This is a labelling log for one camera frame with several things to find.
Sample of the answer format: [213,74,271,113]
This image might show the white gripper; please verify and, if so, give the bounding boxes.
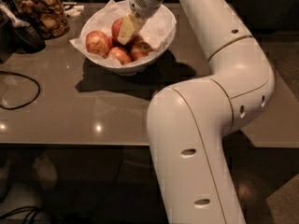
[118,0,164,45]

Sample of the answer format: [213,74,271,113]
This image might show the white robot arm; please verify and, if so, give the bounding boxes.
[129,0,275,224]

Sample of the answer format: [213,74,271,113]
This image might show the white bowl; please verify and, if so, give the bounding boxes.
[79,0,178,77]

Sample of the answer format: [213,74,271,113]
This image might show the white paper liner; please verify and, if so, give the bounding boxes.
[69,0,178,68]

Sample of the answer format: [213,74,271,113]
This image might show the small white items behind jar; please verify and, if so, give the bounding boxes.
[64,4,84,18]

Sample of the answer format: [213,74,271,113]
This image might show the glass jar of dried chips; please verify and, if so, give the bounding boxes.
[13,0,69,39]

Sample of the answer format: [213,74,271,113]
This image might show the black appliance with silver handle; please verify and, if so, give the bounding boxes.
[0,0,46,54]

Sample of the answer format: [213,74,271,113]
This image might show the black cable on table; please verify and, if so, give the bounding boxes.
[0,71,42,111]

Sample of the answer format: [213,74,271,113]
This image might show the black cables on floor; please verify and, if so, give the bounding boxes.
[0,205,52,224]

